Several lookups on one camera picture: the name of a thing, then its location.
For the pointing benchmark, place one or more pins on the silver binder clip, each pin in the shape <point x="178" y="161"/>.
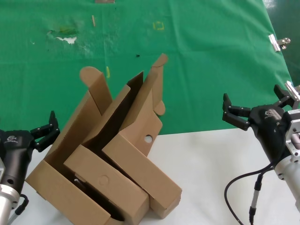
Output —
<point x="274" y="43"/>
<point x="294" y="91"/>

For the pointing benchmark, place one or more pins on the brown box with round hole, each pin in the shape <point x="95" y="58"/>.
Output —
<point x="140" y="164"/>

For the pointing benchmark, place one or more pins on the tan tape strip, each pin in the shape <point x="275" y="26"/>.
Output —
<point x="93" y="20"/>

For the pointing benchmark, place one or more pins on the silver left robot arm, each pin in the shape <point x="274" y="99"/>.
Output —
<point x="5" y="201"/>

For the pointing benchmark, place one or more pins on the green table cloth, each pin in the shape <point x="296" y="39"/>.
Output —
<point x="199" y="82"/>

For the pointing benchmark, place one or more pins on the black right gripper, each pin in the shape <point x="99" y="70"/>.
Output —
<point x="269" y="131"/>

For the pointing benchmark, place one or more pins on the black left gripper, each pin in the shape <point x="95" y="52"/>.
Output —
<point x="16" y="150"/>

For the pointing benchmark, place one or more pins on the large brown cardboard box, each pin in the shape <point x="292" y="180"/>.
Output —
<point x="79" y="114"/>

